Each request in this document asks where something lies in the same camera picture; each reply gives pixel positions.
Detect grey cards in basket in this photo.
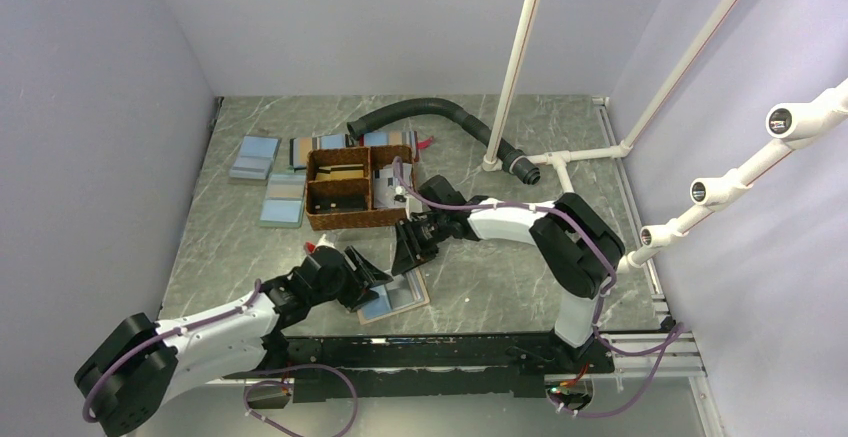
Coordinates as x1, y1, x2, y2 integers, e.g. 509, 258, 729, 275
372, 162, 414, 209

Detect black corrugated hose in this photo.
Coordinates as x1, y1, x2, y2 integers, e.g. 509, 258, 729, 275
346, 98, 541, 186

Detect aluminium frame rail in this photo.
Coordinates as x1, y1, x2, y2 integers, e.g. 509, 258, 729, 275
217, 333, 725, 436

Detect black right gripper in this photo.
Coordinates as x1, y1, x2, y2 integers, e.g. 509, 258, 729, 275
391, 211, 451, 276

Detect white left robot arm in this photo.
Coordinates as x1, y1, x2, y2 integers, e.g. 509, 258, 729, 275
73, 240, 393, 436

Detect brown woven divided basket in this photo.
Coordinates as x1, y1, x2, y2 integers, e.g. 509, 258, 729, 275
305, 144, 415, 231

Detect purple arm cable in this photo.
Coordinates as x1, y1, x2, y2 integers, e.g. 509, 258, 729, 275
80, 279, 359, 437
390, 157, 687, 420

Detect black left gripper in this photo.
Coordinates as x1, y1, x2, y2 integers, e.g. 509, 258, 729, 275
310, 245, 392, 311

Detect row of cards behind basket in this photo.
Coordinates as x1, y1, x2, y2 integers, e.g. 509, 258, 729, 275
288, 131, 435, 171

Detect tan leather card holder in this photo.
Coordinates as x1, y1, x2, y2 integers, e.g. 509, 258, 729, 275
356, 268, 432, 326

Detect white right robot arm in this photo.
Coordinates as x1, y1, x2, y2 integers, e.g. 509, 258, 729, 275
391, 175, 625, 372

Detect blue credit cards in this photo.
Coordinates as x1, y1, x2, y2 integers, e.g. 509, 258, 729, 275
360, 271, 427, 321

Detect blue card stack far left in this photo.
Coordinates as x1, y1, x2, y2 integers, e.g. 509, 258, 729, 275
229, 135, 280, 181

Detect white PVC pipe frame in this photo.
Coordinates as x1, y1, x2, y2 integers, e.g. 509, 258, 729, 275
482, 0, 847, 270

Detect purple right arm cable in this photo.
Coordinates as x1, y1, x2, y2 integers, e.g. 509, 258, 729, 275
390, 157, 687, 420

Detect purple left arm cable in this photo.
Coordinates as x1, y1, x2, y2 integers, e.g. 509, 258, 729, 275
80, 279, 359, 437

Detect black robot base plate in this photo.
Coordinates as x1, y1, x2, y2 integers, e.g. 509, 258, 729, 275
239, 331, 615, 403

